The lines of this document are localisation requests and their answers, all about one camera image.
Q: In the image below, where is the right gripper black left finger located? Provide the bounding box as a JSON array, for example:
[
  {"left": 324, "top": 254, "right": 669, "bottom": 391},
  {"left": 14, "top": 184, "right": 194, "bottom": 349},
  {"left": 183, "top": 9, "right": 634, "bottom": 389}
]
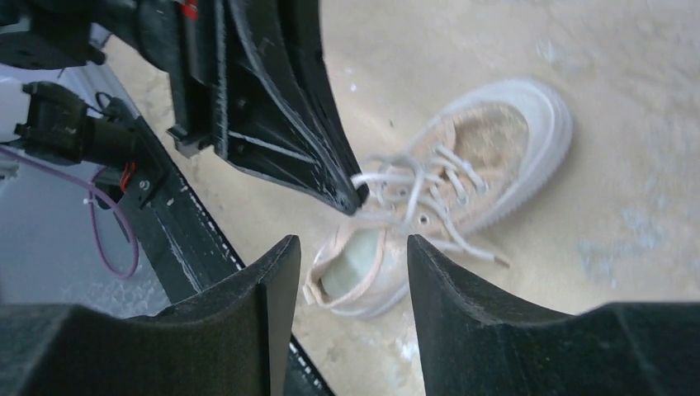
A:
[{"left": 1, "top": 235, "right": 300, "bottom": 395}]

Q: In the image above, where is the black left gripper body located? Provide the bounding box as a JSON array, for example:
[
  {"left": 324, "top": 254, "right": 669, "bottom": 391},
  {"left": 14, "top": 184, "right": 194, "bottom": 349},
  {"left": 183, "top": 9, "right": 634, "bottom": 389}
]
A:
[{"left": 98, "top": 1, "right": 220, "bottom": 157}]

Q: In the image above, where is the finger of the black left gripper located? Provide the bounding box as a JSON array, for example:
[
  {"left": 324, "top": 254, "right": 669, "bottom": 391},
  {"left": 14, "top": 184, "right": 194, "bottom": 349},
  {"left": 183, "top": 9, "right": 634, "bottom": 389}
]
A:
[{"left": 215, "top": 1, "right": 368, "bottom": 215}]

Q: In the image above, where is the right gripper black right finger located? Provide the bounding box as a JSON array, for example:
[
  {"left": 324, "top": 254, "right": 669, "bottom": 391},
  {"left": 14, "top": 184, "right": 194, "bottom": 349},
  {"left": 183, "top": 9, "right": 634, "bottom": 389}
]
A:
[{"left": 407, "top": 235, "right": 699, "bottom": 395}]

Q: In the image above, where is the white shoelace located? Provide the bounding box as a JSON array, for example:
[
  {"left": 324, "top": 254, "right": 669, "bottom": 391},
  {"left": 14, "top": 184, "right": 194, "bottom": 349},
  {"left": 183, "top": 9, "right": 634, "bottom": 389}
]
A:
[{"left": 351, "top": 144, "right": 510, "bottom": 268}]

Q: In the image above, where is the beige canvas sneaker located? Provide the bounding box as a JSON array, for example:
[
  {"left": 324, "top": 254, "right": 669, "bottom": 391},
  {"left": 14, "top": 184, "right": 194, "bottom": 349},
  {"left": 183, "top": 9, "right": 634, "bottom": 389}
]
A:
[{"left": 302, "top": 78, "right": 574, "bottom": 318}]

